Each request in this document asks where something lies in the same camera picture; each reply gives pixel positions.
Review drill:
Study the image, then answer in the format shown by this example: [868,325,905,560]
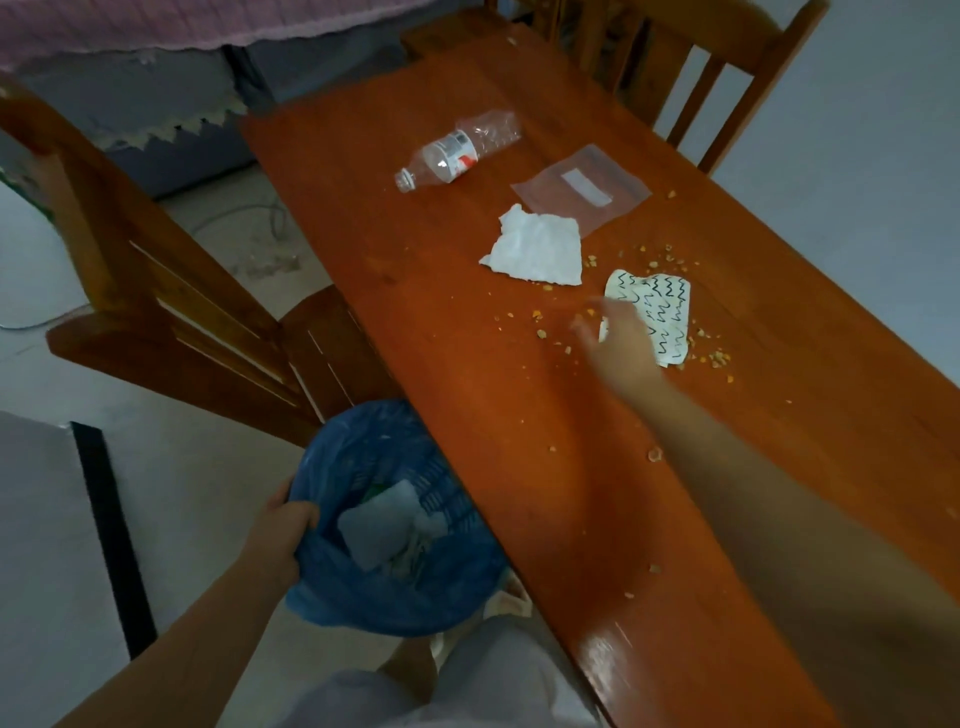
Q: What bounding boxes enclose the clear zip bag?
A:
[511,143,652,239]

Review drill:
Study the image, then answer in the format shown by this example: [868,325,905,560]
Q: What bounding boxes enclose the person's right hand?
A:
[569,296,669,403]

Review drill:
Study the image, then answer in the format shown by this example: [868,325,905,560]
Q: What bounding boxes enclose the blue lined waste basket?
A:
[283,399,511,639]

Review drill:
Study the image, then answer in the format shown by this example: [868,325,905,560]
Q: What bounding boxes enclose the white shorts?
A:
[277,614,601,728]

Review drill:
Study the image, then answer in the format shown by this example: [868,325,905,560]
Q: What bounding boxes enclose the person's left forearm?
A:
[56,569,301,728]

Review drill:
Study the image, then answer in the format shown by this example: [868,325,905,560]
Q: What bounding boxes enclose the person's right forearm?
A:
[637,374,960,728]

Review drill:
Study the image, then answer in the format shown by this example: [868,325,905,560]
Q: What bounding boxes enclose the person's left leg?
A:
[374,637,438,706]

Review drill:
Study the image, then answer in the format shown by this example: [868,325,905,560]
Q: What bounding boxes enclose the food crumbs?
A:
[491,187,796,601]

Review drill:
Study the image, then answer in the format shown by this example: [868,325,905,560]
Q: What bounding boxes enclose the dark grey bed base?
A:
[104,7,489,200]

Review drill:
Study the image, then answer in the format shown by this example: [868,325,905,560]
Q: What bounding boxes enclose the white bear right slipper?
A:
[483,569,535,620]

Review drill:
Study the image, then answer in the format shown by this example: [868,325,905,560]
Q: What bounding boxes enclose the paper with black squiggles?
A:
[597,268,693,369]

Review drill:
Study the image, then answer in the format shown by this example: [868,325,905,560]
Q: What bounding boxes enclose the orange wooden table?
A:
[239,22,960,728]

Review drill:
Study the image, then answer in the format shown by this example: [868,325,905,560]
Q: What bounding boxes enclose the clear plastic bottle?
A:
[393,109,524,195]

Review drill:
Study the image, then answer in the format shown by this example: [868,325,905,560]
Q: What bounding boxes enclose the wooden slat-back chair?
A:
[0,74,403,449]
[401,0,830,175]

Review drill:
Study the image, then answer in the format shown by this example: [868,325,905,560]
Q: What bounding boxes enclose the pink bedspread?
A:
[0,0,436,73]

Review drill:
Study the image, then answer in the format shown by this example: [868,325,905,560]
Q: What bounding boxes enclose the black baseboard strip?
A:
[68,421,159,661]

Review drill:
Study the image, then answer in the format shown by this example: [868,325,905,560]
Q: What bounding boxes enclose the person's left hand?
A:
[243,476,322,598]

